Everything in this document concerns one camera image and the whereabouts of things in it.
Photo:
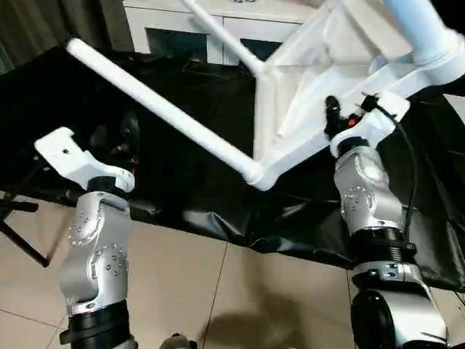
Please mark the white plastic table leg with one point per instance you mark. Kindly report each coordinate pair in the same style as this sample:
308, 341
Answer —
425, 36
145, 102
225, 36

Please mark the white plastic table top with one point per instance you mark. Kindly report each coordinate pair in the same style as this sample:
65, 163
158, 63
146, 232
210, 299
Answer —
327, 54

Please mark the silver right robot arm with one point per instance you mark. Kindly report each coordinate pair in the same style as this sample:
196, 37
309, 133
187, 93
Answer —
359, 174

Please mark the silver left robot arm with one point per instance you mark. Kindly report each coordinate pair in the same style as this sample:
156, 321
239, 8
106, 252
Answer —
94, 232

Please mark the black mat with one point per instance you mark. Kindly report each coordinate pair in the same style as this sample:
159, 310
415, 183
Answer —
200, 127

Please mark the white cabinet with glass doors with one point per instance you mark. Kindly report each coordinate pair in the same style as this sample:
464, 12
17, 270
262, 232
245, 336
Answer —
174, 22

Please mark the grey curtain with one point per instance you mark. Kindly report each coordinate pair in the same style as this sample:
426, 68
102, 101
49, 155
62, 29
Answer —
54, 25

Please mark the black metal stand foot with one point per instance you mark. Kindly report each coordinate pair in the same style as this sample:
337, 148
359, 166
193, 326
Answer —
22, 241

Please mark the grey crumpled bundle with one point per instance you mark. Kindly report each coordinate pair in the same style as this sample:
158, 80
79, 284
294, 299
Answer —
245, 1

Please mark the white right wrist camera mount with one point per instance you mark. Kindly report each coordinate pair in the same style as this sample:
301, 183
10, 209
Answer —
378, 120

